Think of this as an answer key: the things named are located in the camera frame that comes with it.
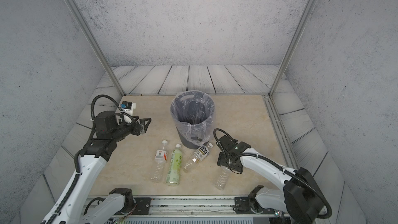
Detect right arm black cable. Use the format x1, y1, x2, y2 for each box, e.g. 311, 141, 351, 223
212, 128, 237, 153

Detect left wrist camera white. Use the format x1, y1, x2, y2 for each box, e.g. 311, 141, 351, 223
120, 101, 136, 124

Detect clear bottle white red label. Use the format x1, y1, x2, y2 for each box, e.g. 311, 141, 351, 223
214, 167, 231, 190

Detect dark grey trash bin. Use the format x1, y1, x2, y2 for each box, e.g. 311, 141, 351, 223
177, 125, 210, 149

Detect aluminium frame post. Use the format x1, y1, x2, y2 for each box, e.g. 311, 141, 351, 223
64, 0, 126, 96
268, 0, 317, 97

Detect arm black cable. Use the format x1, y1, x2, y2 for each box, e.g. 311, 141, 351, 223
212, 128, 237, 153
90, 94, 135, 128

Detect green tea bottle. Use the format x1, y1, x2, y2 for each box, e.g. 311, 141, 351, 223
165, 144, 183, 186

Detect left aluminium frame post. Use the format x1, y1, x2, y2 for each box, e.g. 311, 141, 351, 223
64, 0, 126, 96

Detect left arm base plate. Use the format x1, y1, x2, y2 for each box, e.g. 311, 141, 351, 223
115, 197, 152, 216

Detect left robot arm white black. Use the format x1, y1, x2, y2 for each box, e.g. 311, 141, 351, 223
42, 111, 151, 224

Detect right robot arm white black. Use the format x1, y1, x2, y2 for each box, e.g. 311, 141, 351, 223
216, 134, 333, 224

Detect clear plastic bin liner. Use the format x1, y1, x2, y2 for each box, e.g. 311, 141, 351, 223
170, 90, 215, 139

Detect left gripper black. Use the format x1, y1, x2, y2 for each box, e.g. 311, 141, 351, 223
110, 114, 152, 144

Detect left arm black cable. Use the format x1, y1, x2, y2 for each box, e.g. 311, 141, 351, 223
90, 94, 135, 128

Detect clear bottle black white label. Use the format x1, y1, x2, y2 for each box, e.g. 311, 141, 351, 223
182, 142, 214, 173

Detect right aluminium frame post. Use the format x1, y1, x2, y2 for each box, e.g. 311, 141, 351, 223
268, 0, 317, 97

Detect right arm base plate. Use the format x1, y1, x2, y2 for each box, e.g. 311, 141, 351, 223
233, 196, 275, 215

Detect aluminium front rail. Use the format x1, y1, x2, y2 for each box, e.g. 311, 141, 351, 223
111, 195, 290, 224

